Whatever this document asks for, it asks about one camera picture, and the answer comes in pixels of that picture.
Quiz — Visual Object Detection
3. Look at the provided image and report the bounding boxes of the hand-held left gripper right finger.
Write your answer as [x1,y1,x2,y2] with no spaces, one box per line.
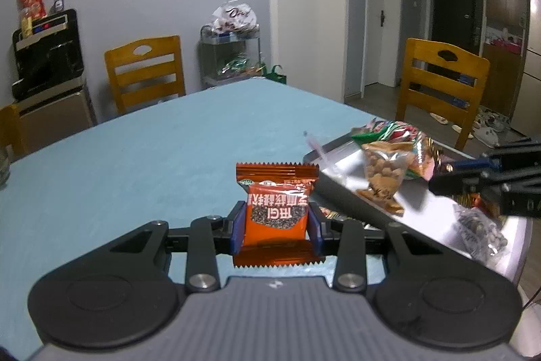
[308,202,428,293]

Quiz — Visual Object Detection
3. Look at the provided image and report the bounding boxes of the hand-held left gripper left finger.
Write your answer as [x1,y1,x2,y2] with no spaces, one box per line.
[108,202,248,293]

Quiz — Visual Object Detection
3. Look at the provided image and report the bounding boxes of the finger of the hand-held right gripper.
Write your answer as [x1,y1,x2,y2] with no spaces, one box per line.
[453,137,541,174]
[428,170,541,198]

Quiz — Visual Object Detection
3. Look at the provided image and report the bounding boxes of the grey metal tray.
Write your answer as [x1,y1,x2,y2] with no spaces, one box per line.
[303,130,534,286]

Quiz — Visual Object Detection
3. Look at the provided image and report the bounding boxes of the orange snack packet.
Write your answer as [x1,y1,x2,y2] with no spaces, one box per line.
[232,161,327,269]

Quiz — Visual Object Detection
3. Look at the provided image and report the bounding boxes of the clear bag of dark seeds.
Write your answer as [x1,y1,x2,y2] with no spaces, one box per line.
[452,205,510,263]

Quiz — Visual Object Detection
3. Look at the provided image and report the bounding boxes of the clear peanut bag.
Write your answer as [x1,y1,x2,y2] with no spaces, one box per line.
[361,140,413,202]

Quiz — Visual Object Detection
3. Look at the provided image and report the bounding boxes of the green snack bag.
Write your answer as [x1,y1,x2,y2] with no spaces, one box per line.
[217,54,263,76]
[351,118,434,180]

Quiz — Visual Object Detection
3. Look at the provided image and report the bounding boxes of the white sneakers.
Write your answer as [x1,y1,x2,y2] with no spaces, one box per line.
[473,111,509,144]

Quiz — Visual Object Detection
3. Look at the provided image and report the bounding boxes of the wooden chair with dark cutout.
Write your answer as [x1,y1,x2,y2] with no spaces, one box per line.
[395,38,490,151]

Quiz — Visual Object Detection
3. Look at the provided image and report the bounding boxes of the brown wooden cabinet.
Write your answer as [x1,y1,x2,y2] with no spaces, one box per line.
[481,43,525,117]

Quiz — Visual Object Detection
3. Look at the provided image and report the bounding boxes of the silver refrigerator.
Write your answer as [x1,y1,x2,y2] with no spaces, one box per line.
[509,0,541,138]

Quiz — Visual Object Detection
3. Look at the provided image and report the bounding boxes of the red items on cabinet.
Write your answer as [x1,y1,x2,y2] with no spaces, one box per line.
[486,35,525,54]

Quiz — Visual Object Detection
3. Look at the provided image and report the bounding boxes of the dark door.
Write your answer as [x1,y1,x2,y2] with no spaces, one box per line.
[430,0,485,58]

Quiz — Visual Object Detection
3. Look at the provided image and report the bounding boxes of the green tote bag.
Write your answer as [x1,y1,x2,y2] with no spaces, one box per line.
[261,64,287,85]

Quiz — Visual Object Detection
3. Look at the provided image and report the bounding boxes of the green snack bag in cart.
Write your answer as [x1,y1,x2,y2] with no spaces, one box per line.
[217,54,263,76]

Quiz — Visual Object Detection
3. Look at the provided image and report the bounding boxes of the metal shelf cart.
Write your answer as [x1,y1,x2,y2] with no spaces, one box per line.
[199,24,263,91]

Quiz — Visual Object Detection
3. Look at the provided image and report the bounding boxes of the white door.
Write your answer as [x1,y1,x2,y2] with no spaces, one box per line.
[363,0,402,88]

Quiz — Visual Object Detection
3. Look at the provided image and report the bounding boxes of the wooden chair with oval cutout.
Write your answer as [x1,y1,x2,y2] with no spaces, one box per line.
[104,35,186,115]

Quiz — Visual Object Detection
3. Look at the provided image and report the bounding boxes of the beige cabinet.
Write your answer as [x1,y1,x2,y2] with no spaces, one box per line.
[16,84,96,152]

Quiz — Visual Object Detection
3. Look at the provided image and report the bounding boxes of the white plastic bag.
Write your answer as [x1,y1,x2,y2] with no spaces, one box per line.
[211,0,260,36]

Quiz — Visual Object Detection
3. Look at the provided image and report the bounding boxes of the black appliance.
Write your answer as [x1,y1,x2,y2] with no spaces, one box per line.
[11,8,86,101]

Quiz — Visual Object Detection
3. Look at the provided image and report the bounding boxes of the red snack bag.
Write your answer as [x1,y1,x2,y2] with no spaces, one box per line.
[16,0,47,39]

